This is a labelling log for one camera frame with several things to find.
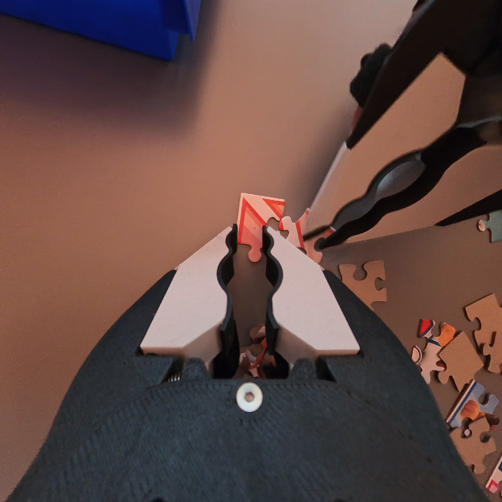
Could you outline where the plain teal puzzle piece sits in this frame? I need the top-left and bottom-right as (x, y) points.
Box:
(477, 211), (502, 243)

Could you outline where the plain brown puzzle piece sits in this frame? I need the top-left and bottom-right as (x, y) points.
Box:
(437, 331), (485, 393)
(482, 339), (502, 374)
(465, 293), (502, 347)
(449, 416), (500, 475)
(338, 260), (387, 310)

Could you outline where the white orange blue puzzle piece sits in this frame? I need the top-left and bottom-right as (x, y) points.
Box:
(411, 319), (457, 384)

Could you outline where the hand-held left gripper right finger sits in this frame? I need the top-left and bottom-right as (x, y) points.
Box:
(262, 226), (361, 379)

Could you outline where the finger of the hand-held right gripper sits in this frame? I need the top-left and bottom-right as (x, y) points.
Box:
(315, 135), (502, 252)
(302, 54), (466, 241)

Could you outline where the red pink striped puzzle piece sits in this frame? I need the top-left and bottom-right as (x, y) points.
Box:
(236, 193), (286, 263)

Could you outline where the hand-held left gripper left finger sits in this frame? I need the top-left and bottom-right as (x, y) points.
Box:
(140, 224), (240, 379)

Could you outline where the blue plastic bin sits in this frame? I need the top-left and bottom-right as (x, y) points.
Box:
(0, 0), (202, 61)

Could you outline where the blue orange dog puzzle piece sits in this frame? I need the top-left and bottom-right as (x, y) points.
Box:
(446, 380), (499, 429)

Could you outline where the deep orange edge puzzle piece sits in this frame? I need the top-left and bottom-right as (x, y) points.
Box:
(279, 210), (323, 264)

